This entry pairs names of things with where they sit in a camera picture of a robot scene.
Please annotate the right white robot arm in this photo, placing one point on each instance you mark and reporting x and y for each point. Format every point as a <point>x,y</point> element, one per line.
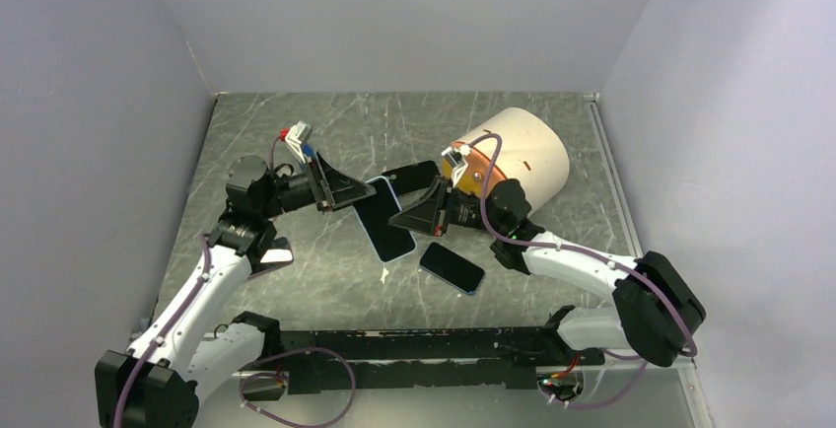
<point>649,308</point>

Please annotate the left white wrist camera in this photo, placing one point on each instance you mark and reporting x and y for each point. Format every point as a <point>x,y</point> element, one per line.
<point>296,139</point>

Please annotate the purple edged glossy phone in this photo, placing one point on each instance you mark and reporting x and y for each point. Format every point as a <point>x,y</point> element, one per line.
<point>277,256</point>

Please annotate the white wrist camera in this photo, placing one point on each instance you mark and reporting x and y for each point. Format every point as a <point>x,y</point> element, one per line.
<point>455,157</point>
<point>296,139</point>

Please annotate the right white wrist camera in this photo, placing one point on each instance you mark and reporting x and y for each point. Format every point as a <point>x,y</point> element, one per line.
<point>455,157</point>

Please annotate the cream and orange drum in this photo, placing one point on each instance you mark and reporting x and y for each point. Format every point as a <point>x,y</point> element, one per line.
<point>515,143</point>

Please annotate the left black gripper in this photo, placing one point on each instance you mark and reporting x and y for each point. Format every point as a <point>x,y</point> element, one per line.
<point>329,188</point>

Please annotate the blue edged black phone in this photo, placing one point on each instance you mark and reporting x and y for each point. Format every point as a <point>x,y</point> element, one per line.
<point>457,271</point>

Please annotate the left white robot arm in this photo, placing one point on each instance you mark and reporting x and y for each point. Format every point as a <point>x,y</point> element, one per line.
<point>164,375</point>

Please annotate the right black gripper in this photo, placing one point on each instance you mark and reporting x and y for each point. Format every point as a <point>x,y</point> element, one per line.
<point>429,214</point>

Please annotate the light blue phone case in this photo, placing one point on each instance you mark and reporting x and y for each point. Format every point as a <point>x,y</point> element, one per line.
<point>385,219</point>

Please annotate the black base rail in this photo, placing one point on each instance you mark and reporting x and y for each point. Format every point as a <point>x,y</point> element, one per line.
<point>515,358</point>

